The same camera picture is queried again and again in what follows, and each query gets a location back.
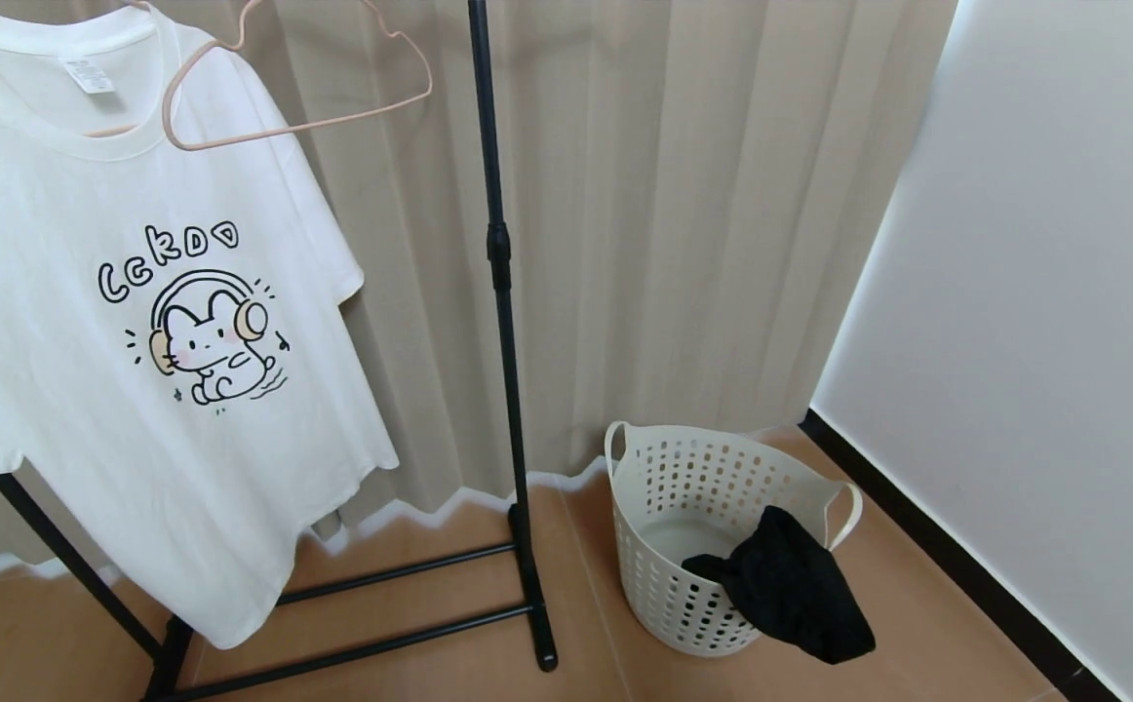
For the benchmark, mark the black shorts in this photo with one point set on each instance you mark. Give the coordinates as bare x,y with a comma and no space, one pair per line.
791,585

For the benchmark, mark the pink clothes hanger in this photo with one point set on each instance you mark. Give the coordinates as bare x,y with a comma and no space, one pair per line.
332,120
110,130

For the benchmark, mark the black clothes rack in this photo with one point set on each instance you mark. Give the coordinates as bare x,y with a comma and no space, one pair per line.
498,253

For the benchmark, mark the white laundry basket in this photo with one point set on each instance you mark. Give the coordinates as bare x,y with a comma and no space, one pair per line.
664,478

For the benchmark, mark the beige curtain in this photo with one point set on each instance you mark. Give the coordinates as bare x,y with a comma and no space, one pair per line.
683,214

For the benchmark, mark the white printed T-shirt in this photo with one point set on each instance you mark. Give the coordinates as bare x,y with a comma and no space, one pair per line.
59,244

